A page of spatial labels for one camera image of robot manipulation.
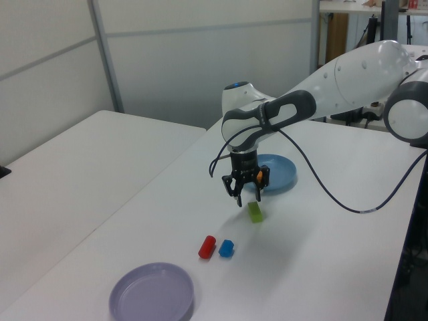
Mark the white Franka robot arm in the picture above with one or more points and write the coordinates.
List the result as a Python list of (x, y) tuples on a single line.
[(351, 77)]

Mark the small blue block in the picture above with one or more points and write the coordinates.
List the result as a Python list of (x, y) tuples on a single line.
[(226, 249)]

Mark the black power box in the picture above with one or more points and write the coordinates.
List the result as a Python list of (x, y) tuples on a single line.
[(346, 117)]

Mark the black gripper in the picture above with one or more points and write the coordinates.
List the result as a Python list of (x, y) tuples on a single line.
[(244, 167)]

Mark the orange rectangular block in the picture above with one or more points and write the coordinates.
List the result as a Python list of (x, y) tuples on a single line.
[(259, 175)]

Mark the green rectangular block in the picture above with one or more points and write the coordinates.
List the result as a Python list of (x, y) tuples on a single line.
[(255, 214)]

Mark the red cylinder block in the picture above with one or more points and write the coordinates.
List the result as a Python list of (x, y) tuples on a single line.
[(206, 247)]

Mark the blue plate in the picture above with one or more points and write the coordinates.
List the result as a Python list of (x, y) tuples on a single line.
[(281, 174)]

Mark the brown wooden panel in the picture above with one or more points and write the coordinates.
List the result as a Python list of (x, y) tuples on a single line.
[(337, 38)]

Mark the grey partition post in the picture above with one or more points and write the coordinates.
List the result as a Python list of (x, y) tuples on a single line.
[(106, 57), (317, 33)]

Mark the purple plate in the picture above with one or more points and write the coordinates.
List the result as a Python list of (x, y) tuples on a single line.
[(150, 294)]

